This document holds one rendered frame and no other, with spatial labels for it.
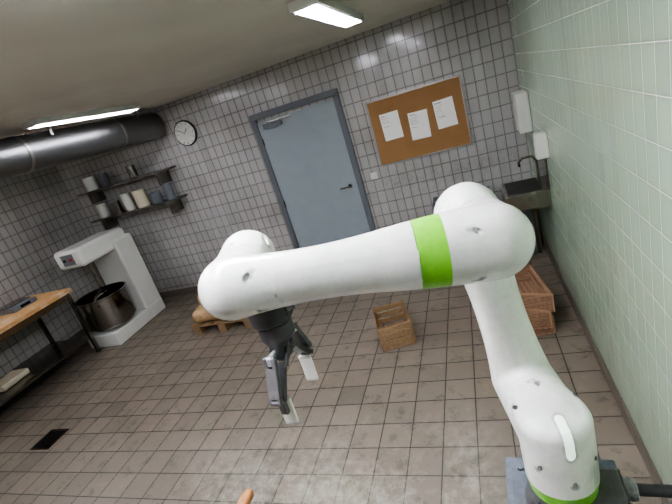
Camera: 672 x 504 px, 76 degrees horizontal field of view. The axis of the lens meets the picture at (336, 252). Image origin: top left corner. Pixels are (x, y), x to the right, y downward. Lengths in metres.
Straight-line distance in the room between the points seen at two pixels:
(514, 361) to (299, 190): 4.66
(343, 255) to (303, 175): 4.72
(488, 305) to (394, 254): 0.32
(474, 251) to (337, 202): 4.72
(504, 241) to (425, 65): 4.36
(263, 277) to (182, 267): 6.11
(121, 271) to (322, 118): 3.38
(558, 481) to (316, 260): 0.59
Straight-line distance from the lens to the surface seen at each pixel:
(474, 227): 0.65
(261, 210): 5.75
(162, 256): 6.88
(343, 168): 5.20
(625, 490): 1.05
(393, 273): 0.64
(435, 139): 4.99
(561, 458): 0.91
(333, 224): 5.44
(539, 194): 3.98
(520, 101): 4.41
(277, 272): 0.67
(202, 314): 5.17
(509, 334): 0.94
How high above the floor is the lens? 2.07
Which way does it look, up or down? 19 degrees down
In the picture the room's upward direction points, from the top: 18 degrees counter-clockwise
